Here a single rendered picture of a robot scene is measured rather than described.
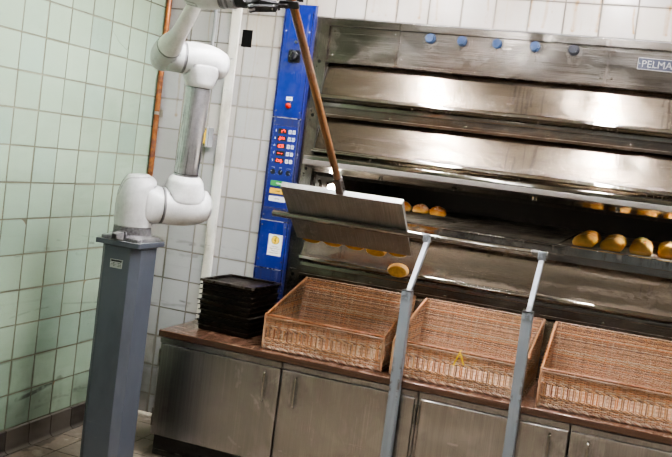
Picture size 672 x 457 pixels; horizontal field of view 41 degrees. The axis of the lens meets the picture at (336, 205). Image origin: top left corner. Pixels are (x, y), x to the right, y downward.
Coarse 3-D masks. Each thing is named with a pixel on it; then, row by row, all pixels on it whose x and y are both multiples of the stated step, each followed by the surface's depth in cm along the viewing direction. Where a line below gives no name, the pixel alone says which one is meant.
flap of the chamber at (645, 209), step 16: (304, 160) 422; (352, 176) 434; (368, 176) 424; (384, 176) 415; (400, 176) 406; (416, 176) 404; (432, 176) 401; (480, 192) 409; (496, 192) 401; (512, 192) 392; (528, 192) 387; (544, 192) 385; (560, 192) 383; (592, 208) 395; (608, 208) 387; (624, 208) 380; (640, 208) 372; (656, 208) 370
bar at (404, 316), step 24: (288, 216) 400; (312, 216) 397; (432, 240) 379; (456, 240) 375; (408, 288) 362; (408, 312) 359; (528, 312) 343; (528, 336) 343; (384, 432) 363; (384, 456) 363; (504, 456) 347
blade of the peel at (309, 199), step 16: (288, 192) 391; (304, 192) 387; (320, 192) 384; (352, 192) 380; (288, 208) 401; (304, 208) 397; (320, 208) 393; (336, 208) 389; (352, 208) 385; (368, 208) 381; (384, 208) 378; (400, 208) 374; (304, 224) 406; (320, 224) 402; (384, 224) 386; (400, 224) 383; (320, 240) 412; (336, 240) 408; (352, 240) 404; (368, 240) 400; (384, 240) 396; (400, 240) 392
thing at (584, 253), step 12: (408, 228) 421; (420, 228) 419; (432, 228) 417; (444, 228) 415; (480, 240) 409; (492, 240) 407; (504, 240) 406; (516, 240) 404; (528, 240) 405; (552, 252) 398; (564, 252) 397; (576, 252) 395; (588, 252) 393; (600, 252) 392; (624, 264) 388; (636, 264) 387; (648, 264) 385; (660, 264) 383
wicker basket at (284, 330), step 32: (320, 288) 431; (352, 288) 427; (288, 320) 388; (320, 320) 427; (352, 320) 422; (384, 320) 418; (288, 352) 388; (320, 352) 383; (352, 352) 379; (384, 352) 377
